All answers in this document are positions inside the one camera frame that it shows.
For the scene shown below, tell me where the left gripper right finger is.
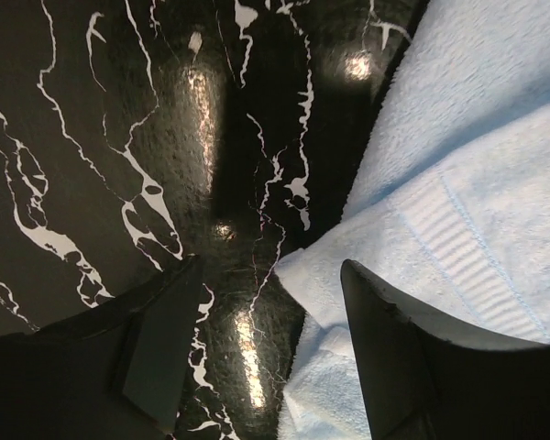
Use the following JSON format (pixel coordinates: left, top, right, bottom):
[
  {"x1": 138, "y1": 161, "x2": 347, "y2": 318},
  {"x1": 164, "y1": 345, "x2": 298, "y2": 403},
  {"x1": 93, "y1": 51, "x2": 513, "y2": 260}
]
[{"x1": 340, "y1": 260, "x2": 550, "y2": 439}]

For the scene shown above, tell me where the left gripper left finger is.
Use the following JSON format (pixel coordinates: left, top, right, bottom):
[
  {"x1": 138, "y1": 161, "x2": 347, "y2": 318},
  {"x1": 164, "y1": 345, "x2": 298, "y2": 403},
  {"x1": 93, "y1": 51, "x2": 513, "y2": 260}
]
[{"x1": 0, "y1": 256, "x2": 204, "y2": 439}]

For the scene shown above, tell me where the light blue towel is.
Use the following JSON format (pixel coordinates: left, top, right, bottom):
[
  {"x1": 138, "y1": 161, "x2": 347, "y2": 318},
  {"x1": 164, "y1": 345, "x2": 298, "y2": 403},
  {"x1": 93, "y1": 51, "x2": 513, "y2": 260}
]
[{"x1": 276, "y1": 1, "x2": 550, "y2": 439}]

